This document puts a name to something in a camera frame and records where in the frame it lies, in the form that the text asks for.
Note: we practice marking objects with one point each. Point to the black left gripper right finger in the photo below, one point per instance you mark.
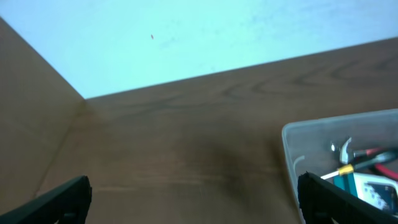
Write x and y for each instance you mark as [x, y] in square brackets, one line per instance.
[324, 203]

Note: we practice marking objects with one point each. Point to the clear plastic storage container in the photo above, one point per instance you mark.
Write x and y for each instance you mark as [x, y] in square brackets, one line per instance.
[307, 144]

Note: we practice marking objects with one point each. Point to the red handled pliers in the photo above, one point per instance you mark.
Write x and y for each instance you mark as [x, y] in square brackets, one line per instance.
[378, 169]

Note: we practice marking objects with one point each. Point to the blue white screw box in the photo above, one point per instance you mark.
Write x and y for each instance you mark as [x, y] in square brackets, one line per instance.
[378, 191]

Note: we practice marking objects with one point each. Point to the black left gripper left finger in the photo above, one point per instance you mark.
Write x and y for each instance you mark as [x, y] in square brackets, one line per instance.
[67, 203]

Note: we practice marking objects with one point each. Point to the small metal hammer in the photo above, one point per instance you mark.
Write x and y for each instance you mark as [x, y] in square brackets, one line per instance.
[352, 164]

